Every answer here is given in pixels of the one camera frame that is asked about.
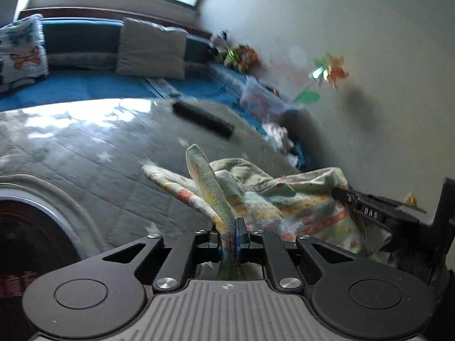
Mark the green stuffed toy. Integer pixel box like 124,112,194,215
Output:
224,47,243,70

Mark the cream printed garment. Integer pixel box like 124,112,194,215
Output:
141,144,392,282

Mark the colourful toy pinwheel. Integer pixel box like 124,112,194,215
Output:
291,53,351,106

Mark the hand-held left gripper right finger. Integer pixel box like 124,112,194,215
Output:
235,218,357,292

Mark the butterfly print pillow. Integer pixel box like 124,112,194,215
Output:
0,14,49,93

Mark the blue corner sofa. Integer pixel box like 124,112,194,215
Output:
0,16,311,172

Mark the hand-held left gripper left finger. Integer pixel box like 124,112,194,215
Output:
101,230,225,292

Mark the white crumpled cloth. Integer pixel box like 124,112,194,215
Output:
264,124,296,157

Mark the black remote control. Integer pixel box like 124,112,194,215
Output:
171,101,235,139

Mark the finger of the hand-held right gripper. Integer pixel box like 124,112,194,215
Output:
332,187,360,216

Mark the black white stuffed toy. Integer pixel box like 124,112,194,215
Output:
211,30,228,56

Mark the clear plastic storage box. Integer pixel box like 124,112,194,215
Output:
239,76,296,122

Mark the orange stuffed toy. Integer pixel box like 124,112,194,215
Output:
238,44,260,75

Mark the plain grey pillow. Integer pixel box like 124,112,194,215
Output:
115,17,188,80

